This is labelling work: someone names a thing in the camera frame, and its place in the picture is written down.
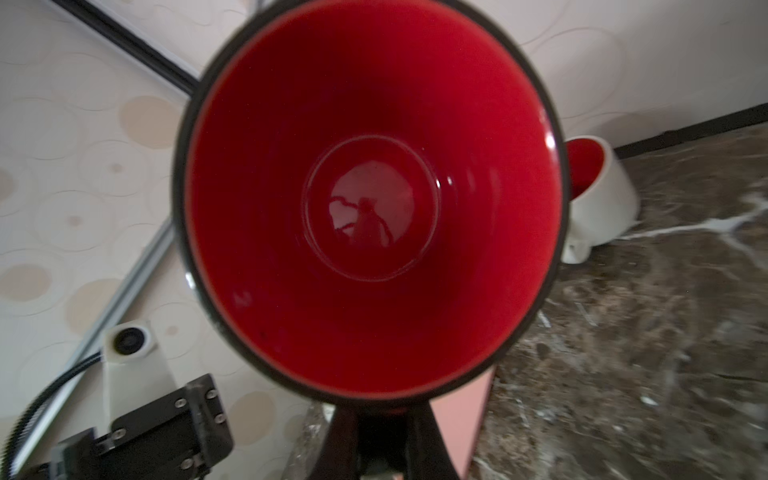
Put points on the white mug red inside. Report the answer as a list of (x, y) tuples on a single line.
[(604, 203)]

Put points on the diagonal aluminium rail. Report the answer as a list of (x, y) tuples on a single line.
[(112, 315)]

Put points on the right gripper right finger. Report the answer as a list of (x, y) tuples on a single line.
[(426, 455)]

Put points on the pink plastic tray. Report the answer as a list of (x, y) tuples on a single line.
[(459, 415)]

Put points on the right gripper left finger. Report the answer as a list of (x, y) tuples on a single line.
[(339, 457)]

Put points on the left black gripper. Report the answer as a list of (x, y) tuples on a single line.
[(181, 435)]

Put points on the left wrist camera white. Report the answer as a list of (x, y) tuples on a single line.
[(135, 370)]

